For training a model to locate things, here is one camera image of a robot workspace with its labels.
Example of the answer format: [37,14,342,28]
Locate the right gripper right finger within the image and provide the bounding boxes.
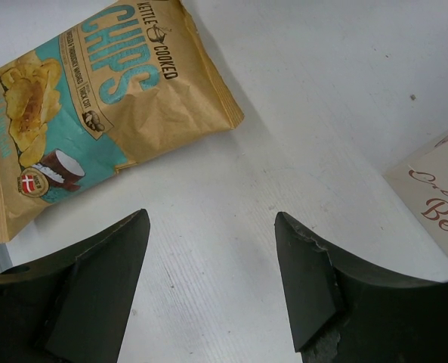
[275,212,448,362]

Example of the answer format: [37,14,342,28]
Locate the beige paper bag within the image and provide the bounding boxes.
[384,131,448,257]

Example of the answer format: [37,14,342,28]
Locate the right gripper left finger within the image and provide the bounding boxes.
[0,209,150,362]

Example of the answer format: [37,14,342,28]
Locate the kettle chips bag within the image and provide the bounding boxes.
[0,1,244,244]

